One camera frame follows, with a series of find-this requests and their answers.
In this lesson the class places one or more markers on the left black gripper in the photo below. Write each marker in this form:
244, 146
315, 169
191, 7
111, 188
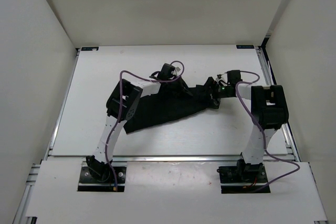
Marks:
181, 88

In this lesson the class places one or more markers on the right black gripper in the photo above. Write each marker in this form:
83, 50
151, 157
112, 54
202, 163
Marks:
215, 102

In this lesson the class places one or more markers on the black pleated skirt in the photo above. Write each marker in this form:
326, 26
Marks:
155, 109

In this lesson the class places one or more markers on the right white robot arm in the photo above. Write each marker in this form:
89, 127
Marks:
267, 108

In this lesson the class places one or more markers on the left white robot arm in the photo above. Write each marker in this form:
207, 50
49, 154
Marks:
103, 154

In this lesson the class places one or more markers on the left blue corner label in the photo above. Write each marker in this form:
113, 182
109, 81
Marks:
89, 48

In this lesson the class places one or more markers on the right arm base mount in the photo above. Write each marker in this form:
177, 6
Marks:
243, 178

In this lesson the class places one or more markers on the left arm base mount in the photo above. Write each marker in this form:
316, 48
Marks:
89, 181

